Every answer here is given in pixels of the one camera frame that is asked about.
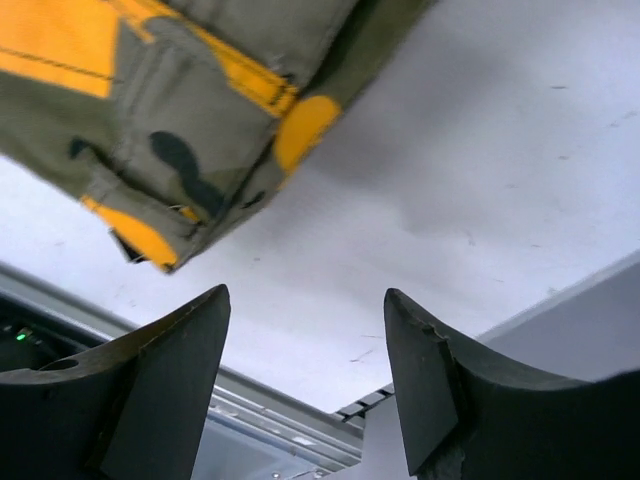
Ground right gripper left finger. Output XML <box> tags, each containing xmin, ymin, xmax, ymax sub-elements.
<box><xmin>1</xmin><ymin>285</ymin><xmax>231</xmax><ymax>479</ymax></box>

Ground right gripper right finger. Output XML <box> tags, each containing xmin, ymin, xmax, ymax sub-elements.
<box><xmin>384</xmin><ymin>288</ymin><xmax>639</xmax><ymax>480</ymax></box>

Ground olive yellow camouflage trousers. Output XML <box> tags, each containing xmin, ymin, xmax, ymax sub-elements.
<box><xmin>1</xmin><ymin>1</ymin><xmax>428</xmax><ymax>273</ymax></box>

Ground aluminium rail frame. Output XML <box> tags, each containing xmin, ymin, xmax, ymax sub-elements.
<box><xmin>1</xmin><ymin>264</ymin><xmax>394</xmax><ymax>479</ymax></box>

